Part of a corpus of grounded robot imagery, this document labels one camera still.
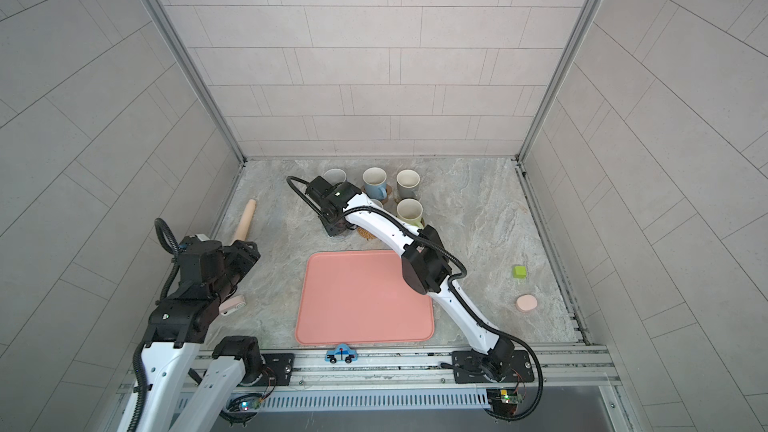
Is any blue mug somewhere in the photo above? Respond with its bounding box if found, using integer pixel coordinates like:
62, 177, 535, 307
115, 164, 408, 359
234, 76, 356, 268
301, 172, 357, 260
363, 167, 388, 202
322, 168, 347, 185

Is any tan rattan coaster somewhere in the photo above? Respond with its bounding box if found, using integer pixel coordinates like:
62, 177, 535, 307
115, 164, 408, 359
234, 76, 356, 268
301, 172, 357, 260
357, 226, 376, 241

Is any grey handled white mug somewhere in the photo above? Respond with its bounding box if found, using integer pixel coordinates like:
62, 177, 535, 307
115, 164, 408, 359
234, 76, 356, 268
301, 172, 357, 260
396, 169, 421, 200

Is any green handled white mug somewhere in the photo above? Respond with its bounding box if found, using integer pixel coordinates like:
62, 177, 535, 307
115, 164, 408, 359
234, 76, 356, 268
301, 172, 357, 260
396, 198, 424, 228

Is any cork paw print coaster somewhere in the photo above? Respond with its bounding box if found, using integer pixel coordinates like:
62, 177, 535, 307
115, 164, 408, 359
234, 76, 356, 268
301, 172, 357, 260
380, 185, 393, 204

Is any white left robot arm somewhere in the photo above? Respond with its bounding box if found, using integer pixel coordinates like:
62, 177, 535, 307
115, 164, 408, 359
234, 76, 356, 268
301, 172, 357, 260
118, 233, 264, 431

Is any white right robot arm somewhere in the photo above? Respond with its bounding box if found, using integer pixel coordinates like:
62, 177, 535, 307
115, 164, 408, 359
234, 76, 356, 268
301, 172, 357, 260
286, 176, 515, 382

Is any small pink stapler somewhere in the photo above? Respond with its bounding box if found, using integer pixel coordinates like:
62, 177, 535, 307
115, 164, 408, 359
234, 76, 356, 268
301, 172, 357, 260
219, 294, 246, 316

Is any beige wooden rolling pin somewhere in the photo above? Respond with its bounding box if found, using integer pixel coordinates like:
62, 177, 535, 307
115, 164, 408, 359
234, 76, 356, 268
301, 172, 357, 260
231, 199, 257, 243

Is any pink silicone tray mat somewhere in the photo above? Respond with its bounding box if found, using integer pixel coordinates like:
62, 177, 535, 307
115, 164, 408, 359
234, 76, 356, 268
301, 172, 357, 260
295, 250, 435, 346

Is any left circuit board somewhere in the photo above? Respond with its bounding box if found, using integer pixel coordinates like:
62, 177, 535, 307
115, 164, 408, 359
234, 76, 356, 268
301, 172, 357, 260
226, 393, 263, 414

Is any circuit board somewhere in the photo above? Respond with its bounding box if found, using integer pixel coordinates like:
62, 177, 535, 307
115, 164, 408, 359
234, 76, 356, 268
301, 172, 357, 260
226, 393, 263, 414
486, 388, 525, 420

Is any blue toy car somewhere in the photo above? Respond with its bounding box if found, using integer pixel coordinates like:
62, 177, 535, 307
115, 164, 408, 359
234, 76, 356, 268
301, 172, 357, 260
325, 344, 358, 364

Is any green small cube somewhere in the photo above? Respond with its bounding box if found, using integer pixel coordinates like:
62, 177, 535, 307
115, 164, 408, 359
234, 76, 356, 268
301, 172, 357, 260
512, 265, 528, 280

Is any pink round soap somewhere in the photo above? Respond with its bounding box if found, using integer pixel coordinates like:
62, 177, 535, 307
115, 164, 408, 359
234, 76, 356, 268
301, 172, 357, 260
515, 294, 539, 313

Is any right circuit board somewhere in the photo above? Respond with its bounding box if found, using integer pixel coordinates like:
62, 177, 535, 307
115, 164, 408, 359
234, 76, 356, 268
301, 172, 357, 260
486, 388, 525, 420

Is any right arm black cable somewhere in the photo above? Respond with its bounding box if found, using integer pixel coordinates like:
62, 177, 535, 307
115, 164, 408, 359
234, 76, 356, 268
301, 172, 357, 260
286, 175, 545, 422

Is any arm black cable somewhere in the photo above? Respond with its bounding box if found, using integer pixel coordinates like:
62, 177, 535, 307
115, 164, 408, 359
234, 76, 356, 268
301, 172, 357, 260
122, 217, 265, 432
286, 175, 545, 422

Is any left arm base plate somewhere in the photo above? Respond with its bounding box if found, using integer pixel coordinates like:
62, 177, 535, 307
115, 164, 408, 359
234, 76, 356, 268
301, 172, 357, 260
238, 353, 295, 388

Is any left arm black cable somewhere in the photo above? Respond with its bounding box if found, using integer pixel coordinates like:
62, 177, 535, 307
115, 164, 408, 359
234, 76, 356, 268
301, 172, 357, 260
122, 217, 265, 432

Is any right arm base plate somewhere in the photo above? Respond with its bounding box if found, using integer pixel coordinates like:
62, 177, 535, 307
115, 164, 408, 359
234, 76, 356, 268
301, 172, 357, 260
450, 349, 536, 384

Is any aluminium rail frame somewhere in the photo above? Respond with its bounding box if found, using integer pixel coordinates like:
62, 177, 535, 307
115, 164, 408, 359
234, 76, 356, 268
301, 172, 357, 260
113, 335, 637, 432

